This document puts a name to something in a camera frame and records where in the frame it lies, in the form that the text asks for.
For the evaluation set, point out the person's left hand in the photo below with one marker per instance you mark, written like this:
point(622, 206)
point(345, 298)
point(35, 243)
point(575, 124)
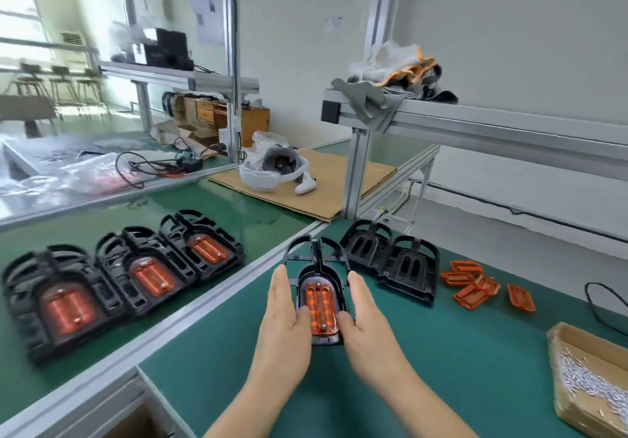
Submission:
point(279, 329)

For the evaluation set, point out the person's right hand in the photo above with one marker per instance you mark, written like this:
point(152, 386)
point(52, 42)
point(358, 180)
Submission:
point(365, 334)

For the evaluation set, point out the person's left thumb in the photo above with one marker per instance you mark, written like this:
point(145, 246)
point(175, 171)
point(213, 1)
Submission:
point(304, 316)

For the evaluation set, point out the person's right thumb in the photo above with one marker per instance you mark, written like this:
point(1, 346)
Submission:
point(344, 324)

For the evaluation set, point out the orange transparent cover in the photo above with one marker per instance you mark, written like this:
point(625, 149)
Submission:
point(488, 285)
point(68, 307)
point(521, 298)
point(456, 277)
point(470, 298)
point(210, 250)
point(467, 266)
point(153, 275)
point(324, 305)

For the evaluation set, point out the black plastic housing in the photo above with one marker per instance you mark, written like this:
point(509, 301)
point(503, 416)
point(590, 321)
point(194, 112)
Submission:
point(117, 261)
point(316, 266)
point(29, 315)
point(363, 246)
point(176, 231)
point(409, 271)

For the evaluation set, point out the person's right forearm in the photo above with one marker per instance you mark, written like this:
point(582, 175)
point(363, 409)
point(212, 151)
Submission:
point(407, 403)

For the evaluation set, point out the person's left forearm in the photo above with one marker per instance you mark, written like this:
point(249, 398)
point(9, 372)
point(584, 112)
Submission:
point(260, 403)

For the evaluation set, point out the white hand controller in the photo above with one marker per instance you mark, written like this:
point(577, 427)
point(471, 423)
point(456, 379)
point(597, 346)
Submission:
point(306, 185)

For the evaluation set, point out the brown cardboard sheet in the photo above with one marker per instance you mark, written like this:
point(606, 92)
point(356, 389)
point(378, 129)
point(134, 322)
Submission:
point(338, 182)

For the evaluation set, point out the white headset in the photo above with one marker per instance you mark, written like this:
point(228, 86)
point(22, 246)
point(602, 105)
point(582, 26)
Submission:
point(270, 168)

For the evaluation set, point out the brown cardboard boxes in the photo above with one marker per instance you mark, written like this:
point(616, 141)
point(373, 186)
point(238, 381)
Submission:
point(216, 114)

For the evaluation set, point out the grey cloth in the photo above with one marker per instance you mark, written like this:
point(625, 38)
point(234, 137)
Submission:
point(368, 104)

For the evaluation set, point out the cardboard box of screws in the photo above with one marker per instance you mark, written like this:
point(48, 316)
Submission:
point(564, 403)

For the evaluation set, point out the pile of silver screws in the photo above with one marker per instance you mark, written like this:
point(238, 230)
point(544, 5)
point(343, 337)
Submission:
point(593, 383)

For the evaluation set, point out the pile of white orange gloves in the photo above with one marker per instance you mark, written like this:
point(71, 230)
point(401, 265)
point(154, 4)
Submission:
point(397, 62)

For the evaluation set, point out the clear plastic bags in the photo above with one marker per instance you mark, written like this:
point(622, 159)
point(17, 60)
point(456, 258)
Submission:
point(59, 177)

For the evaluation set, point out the black equipment boxes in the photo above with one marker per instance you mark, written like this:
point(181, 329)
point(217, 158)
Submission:
point(167, 50)

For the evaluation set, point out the row of chairs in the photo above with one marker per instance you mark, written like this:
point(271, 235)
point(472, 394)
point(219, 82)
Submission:
point(59, 84)

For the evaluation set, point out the aluminium frame shelf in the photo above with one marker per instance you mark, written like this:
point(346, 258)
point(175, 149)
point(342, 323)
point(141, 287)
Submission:
point(490, 128)

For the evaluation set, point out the aluminium frame rack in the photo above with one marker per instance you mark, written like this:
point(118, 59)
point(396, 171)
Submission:
point(230, 60)

